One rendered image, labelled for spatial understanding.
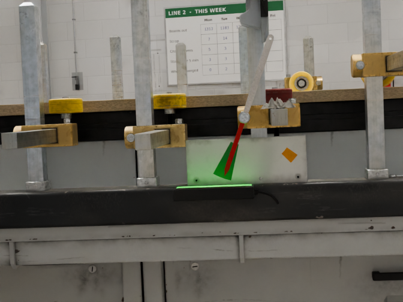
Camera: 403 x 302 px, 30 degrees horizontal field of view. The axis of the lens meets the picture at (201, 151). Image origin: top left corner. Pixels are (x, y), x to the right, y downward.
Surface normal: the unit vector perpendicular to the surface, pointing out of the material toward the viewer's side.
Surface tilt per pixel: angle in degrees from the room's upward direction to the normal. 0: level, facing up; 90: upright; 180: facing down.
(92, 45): 90
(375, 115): 90
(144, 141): 90
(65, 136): 90
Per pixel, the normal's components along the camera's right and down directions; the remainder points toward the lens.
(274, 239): -0.08, 0.06
